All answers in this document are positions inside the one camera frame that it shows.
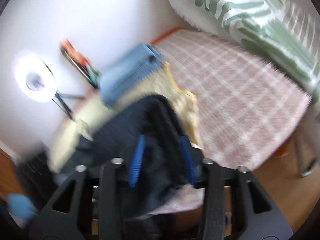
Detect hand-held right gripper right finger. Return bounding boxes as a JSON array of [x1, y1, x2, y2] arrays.
[[178, 134, 293, 240]]

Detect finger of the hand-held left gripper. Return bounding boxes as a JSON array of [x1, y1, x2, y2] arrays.
[[6, 193, 37, 221]]

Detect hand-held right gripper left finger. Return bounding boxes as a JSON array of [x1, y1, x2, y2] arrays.
[[29, 134, 146, 240]]

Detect dark grey pants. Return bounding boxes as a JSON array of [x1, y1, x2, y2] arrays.
[[54, 94, 204, 240]]

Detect yellow striped cloth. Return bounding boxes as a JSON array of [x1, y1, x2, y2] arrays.
[[47, 62, 203, 173]]

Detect pink checked blanket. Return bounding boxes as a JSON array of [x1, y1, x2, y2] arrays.
[[149, 29, 313, 216]]

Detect blue jeans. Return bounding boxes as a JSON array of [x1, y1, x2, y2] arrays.
[[99, 43, 165, 108]]

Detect silver folded tripod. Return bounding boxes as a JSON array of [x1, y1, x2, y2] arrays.
[[61, 49, 100, 89]]

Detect grey metal chair leg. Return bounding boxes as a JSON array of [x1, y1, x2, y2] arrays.
[[291, 130, 318, 178]]

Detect green white patterned pillow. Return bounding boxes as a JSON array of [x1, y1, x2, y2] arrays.
[[159, 0, 320, 105]]

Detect black ring light tripod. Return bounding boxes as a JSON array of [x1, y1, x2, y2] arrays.
[[51, 89, 86, 123]]

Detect white ring light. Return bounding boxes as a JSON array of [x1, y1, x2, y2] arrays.
[[12, 50, 57, 103]]

